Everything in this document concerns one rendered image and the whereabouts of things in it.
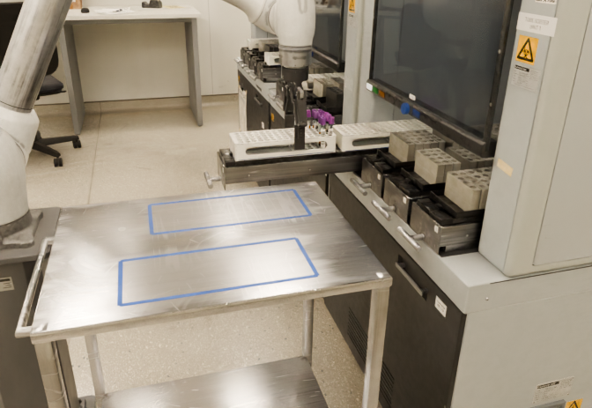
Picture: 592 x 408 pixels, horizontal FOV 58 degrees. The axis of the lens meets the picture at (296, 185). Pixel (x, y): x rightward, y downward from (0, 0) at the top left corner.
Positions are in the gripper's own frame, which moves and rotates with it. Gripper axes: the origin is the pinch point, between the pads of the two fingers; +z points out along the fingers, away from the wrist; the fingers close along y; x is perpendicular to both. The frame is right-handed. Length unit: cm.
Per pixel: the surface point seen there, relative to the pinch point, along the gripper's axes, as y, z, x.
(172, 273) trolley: 58, 4, -39
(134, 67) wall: -350, 48, -45
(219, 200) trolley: 29.8, 3.8, -26.5
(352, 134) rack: 4.7, -0.7, 16.4
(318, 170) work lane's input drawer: 6.9, 8.7, 5.4
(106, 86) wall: -350, 64, -70
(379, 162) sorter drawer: 16.1, 4.1, 20.0
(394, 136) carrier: 12.4, -1.9, 25.7
